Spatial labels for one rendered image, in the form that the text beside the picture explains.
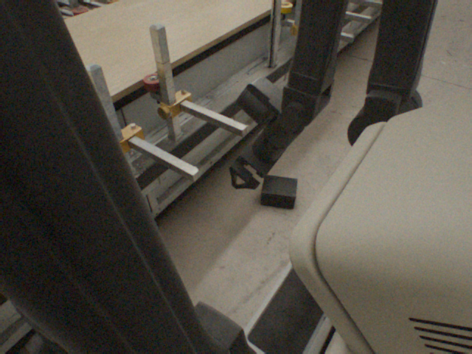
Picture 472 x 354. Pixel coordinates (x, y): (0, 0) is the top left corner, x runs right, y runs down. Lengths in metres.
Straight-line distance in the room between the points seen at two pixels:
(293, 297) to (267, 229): 1.35
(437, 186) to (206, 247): 1.63
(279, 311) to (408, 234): 0.34
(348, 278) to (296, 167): 2.01
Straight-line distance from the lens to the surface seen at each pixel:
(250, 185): 0.65
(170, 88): 1.20
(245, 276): 1.71
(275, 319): 0.51
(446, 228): 0.20
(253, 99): 0.59
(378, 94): 0.46
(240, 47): 1.91
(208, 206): 1.97
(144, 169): 1.22
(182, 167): 0.98
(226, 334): 0.23
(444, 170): 0.24
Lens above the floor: 1.52
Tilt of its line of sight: 46 degrees down
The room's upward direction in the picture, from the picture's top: straight up
